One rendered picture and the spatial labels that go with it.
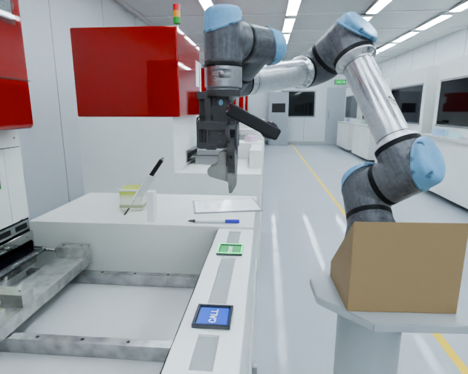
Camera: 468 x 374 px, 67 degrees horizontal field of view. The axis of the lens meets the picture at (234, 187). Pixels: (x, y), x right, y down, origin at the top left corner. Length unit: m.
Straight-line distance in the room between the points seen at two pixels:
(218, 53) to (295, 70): 0.38
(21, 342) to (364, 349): 0.75
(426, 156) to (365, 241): 0.24
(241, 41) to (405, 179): 0.49
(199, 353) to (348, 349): 0.58
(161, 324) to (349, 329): 0.47
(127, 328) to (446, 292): 0.70
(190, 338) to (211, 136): 0.38
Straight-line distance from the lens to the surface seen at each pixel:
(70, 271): 0.98
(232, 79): 0.70
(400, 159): 0.92
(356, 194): 0.97
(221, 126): 0.70
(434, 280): 0.91
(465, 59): 6.02
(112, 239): 1.03
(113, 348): 0.74
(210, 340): 0.53
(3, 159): 1.05
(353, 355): 1.02
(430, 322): 0.91
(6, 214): 1.06
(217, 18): 0.72
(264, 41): 0.77
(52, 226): 1.10
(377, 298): 0.89
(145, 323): 0.83
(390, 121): 0.97
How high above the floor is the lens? 1.27
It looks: 12 degrees down
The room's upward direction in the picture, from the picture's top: straight up
